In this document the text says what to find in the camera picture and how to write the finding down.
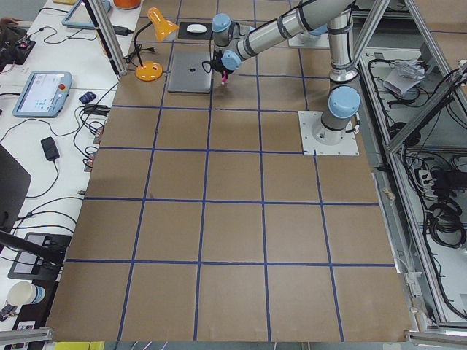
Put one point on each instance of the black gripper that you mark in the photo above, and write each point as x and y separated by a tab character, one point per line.
220	67

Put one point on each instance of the pink marker pen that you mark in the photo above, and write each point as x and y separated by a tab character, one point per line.
224	78

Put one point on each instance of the white computer mouse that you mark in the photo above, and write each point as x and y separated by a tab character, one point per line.
196	28

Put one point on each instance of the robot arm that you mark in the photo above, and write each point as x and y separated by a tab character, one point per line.
235	43

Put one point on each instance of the silver laptop notebook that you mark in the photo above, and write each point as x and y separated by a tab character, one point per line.
189	74

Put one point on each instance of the black mousepad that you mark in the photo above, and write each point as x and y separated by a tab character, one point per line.
183	34

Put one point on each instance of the black power adapter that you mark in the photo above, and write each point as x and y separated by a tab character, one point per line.
122	31

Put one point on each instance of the orange cylindrical container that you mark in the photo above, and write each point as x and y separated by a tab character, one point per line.
127	4

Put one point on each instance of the dark blue pouch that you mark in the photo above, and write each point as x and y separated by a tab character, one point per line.
87	97

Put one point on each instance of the blue teach pendant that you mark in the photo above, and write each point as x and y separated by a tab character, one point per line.
78	17
44	94

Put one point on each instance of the white paper cup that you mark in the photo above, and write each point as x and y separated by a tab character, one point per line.
25	293

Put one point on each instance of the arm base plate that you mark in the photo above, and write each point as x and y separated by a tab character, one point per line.
307	41
316	139

